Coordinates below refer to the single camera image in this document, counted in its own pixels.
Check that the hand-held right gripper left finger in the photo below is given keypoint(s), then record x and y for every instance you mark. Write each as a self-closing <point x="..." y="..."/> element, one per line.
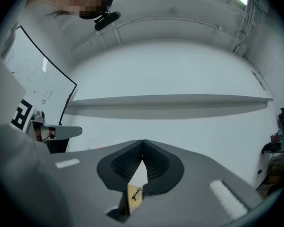
<point x="85" y="174"/>

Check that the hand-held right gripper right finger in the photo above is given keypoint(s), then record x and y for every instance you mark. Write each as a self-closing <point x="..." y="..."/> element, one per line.
<point x="198" y="174"/>

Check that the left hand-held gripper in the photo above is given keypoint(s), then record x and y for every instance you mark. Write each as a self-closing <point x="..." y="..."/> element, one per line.
<point x="19" y="103"/>

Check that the person's left hand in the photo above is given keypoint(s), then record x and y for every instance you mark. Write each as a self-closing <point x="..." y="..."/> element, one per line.
<point x="43" y="135"/>

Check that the red whiteboard marker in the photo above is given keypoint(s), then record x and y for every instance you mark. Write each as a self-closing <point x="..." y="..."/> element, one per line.
<point x="68" y="98"/>

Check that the dark-framed eyeglasses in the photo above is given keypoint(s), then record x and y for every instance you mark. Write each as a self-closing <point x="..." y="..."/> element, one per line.
<point x="136" y="194"/>

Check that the person's grey shirt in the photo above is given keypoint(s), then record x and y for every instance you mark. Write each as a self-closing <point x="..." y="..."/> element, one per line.
<point x="19" y="174"/>

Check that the black-framed whiteboard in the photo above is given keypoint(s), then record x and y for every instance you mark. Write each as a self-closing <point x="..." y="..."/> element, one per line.
<point x="38" y="74"/>

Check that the black marble round table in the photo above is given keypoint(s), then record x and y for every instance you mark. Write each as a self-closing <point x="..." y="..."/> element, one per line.
<point x="281" y="146"/>

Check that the black office chair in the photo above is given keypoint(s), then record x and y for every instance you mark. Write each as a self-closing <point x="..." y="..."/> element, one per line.
<point x="283" y="122"/>

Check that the person's head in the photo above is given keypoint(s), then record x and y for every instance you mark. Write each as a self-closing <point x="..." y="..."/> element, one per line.
<point x="90" y="1"/>

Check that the light wooden pedestal table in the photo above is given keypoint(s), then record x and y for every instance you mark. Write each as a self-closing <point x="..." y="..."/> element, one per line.
<point x="138" y="206"/>

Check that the black head-mounted camera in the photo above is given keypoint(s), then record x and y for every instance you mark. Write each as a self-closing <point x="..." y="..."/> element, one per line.
<point x="106" y="21"/>

